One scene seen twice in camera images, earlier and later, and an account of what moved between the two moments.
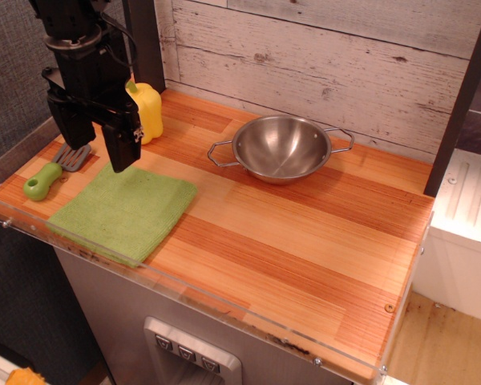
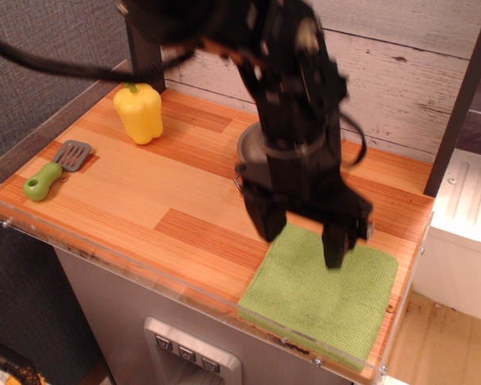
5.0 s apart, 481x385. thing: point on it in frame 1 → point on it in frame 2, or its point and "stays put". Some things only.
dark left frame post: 142,25 stays put
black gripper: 93,71 → 302,176
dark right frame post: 460,110 stays put
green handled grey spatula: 37,188 stays put
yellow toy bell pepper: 149,110 stays put
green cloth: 122,215 → 341,314
